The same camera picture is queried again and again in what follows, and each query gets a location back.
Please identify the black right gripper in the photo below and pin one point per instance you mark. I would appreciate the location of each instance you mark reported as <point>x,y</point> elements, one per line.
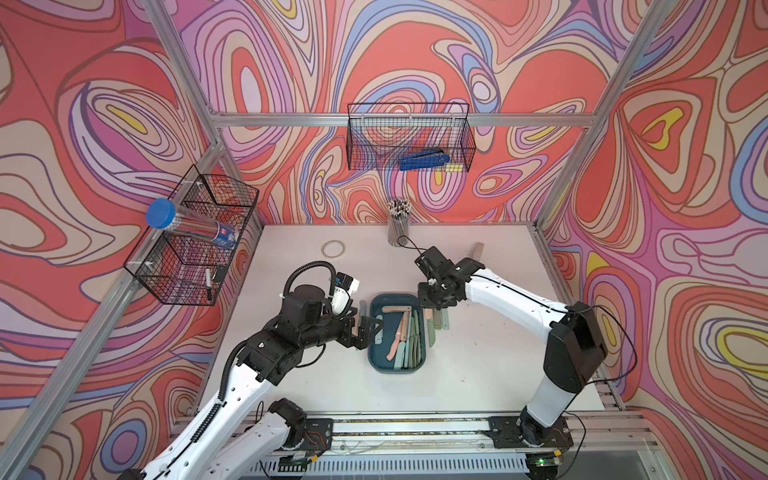
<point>422,289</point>

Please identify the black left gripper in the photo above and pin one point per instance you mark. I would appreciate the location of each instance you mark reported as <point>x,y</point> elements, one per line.
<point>361,340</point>

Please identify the olive green folding knife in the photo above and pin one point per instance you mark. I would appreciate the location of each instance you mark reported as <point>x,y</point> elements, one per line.
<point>437,319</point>

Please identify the light green ceramic fruit knife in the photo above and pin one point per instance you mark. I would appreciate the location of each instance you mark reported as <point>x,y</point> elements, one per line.
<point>430,328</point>

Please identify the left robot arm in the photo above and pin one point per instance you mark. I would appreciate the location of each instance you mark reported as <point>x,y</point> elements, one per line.
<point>207,448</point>

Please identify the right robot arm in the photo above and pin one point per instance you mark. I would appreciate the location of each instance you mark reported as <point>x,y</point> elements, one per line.
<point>574,343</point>

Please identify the teal plastic storage box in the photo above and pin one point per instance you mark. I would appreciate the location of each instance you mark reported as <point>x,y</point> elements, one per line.
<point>400,346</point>

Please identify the pink ceramic fruit knife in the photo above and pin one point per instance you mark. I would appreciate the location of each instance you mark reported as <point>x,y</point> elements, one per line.
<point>399,335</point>

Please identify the pink folding knife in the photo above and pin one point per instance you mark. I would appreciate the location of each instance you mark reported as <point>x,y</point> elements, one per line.
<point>394,309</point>

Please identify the masking tape roll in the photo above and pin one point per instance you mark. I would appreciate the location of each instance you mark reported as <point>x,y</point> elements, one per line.
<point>333,249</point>

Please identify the pencil holder cup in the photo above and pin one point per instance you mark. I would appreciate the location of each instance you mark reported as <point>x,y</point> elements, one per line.
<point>399,210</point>

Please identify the blue tool in basket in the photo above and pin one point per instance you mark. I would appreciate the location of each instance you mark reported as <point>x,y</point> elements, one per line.
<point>424,160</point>

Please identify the clear bottle blue cap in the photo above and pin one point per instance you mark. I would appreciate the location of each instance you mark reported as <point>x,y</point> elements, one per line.
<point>179,220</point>

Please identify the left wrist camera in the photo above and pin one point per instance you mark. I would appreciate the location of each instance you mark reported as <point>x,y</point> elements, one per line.
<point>347,283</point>

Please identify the black wire basket back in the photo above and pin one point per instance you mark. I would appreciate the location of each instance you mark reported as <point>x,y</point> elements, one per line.
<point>379,134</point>

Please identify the black wire basket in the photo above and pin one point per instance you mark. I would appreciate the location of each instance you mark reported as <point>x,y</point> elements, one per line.
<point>379,134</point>
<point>190,240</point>

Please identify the black wire basket left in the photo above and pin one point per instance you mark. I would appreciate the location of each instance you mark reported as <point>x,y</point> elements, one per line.
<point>190,240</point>

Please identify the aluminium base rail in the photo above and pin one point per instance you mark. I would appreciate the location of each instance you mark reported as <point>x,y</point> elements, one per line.
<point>357,434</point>

